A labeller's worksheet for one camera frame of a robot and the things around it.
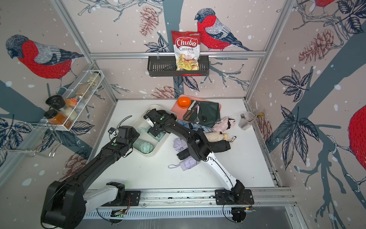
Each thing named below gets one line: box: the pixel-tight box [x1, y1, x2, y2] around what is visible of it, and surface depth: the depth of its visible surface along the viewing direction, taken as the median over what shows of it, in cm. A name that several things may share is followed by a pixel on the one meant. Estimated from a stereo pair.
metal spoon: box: [194, 105, 201, 125], surface depth 109 cm
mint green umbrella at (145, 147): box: [137, 141, 154, 154], surface depth 88 cm
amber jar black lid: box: [47, 112, 67, 125], surface depth 62 cm
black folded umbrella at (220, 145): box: [209, 139, 231, 153], surface depth 92 cm
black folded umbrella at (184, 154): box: [176, 147, 191, 161], surface depth 87 cm
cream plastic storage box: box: [132, 104, 178, 157], surface depth 89 cm
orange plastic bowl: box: [177, 96, 192, 109], surface depth 116 cm
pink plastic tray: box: [171, 94, 222, 120], surface depth 116 cm
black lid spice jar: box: [45, 94, 66, 110], surface depth 63 cm
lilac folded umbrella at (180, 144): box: [173, 137, 189, 153], surface depth 91 cm
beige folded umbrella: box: [204, 132, 229, 143], surface depth 94 cm
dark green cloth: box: [183, 100, 221, 128], surface depth 113 cm
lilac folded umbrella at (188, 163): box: [168, 149, 200, 172], surface depth 85 cm
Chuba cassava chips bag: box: [171, 30, 202, 71], surface depth 85 cm
